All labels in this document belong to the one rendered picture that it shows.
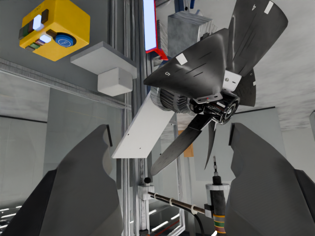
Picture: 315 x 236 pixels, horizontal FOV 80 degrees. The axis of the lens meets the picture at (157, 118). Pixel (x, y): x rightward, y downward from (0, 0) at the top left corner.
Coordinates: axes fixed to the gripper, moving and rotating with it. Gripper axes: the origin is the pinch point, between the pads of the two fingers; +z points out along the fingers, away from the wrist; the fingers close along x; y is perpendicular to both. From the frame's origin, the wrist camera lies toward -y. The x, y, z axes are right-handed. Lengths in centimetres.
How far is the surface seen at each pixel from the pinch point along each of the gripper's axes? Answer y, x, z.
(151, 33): -3.3, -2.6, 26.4
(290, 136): 615, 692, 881
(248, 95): 27, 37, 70
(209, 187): 38.4, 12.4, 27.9
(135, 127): 36, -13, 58
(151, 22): -5.2, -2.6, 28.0
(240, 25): -2, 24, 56
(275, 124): 277, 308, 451
